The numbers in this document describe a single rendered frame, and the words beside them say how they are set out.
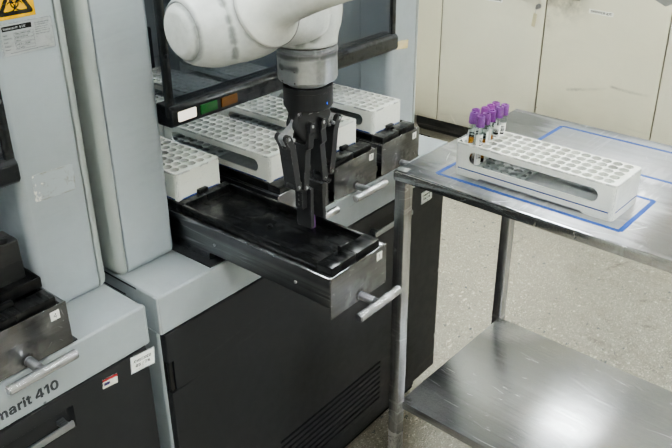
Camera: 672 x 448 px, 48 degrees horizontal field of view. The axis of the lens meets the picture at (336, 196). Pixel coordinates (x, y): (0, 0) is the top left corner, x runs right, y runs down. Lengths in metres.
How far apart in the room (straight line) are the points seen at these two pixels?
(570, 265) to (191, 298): 1.79
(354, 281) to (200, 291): 0.27
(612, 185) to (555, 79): 2.23
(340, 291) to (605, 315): 1.55
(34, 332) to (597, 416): 1.14
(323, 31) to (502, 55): 2.52
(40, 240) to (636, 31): 2.61
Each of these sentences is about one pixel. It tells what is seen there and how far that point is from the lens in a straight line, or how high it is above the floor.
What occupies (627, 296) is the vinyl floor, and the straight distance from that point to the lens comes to 2.68.
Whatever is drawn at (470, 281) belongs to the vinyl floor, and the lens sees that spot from 2.63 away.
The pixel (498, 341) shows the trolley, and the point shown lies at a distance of 1.88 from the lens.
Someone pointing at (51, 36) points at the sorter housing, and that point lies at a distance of 1.10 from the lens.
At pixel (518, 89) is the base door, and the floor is 0.32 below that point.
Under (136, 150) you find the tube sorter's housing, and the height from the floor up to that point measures 0.94.
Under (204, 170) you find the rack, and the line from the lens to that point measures 1.33.
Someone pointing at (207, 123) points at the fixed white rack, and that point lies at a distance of 1.52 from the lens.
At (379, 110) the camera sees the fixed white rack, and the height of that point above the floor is 0.86.
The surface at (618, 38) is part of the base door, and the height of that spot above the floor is 0.62.
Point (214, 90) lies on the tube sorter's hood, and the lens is 1.27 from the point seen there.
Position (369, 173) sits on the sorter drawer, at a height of 0.76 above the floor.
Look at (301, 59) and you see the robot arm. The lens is 1.09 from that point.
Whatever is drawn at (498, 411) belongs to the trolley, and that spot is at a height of 0.28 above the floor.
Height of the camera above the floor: 1.38
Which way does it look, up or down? 26 degrees down
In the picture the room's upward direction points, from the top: 1 degrees counter-clockwise
